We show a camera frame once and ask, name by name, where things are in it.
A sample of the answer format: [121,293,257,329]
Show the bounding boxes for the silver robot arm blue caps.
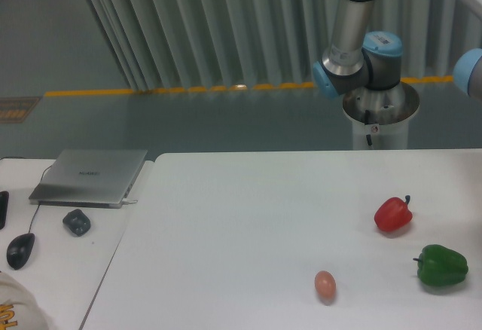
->
[313,0,481,101]

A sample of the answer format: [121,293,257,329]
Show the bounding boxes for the white corrugated partition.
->
[87,0,481,91]

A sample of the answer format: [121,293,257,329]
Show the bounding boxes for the brown egg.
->
[314,270,337,301]

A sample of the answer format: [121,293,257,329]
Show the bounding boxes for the red bell pepper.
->
[374,195,413,233]

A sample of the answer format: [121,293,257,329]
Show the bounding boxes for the silver closed laptop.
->
[29,149,148,208]

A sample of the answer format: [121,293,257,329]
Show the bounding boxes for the dark grey earbuds case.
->
[63,209,91,237]

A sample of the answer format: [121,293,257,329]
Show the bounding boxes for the green bell pepper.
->
[413,244,468,287]

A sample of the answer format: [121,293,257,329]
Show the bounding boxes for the black phone at edge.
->
[0,191,9,229]

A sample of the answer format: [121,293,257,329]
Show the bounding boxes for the black computer mouse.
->
[6,232,35,270]

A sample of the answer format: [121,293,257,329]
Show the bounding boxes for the white usb cable plug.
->
[120,200,138,206]

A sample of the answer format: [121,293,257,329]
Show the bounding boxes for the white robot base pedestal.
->
[342,82,420,150]

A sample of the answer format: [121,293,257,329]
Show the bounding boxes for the grey mouse cable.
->
[0,155,58,235]

